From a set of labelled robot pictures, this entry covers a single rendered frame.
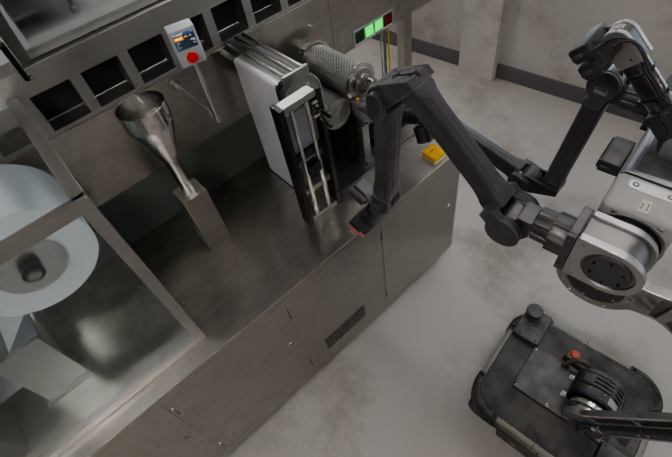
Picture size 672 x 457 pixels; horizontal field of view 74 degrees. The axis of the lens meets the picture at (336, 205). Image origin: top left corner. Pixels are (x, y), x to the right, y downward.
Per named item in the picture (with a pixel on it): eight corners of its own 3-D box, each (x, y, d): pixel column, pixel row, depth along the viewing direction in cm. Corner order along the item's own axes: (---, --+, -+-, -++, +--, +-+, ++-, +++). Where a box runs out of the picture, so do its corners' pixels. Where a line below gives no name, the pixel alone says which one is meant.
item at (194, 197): (209, 258, 166) (137, 145, 122) (191, 237, 173) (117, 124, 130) (239, 235, 171) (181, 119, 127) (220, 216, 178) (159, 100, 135)
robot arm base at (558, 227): (559, 272, 90) (576, 238, 81) (521, 253, 94) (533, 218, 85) (577, 243, 94) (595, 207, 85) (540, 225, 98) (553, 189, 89)
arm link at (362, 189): (383, 212, 122) (401, 192, 126) (352, 183, 122) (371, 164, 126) (368, 225, 133) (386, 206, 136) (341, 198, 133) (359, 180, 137)
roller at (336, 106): (329, 134, 169) (325, 109, 160) (289, 108, 183) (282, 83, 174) (352, 118, 173) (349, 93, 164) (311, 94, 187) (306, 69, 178)
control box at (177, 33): (184, 72, 117) (168, 37, 109) (178, 61, 121) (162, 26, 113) (209, 62, 118) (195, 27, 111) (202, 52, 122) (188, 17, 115)
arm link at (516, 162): (546, 167, 144) (532, 183, 138) (536, 179, 148) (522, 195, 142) (439, 97, 157) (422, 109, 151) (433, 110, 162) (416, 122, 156)
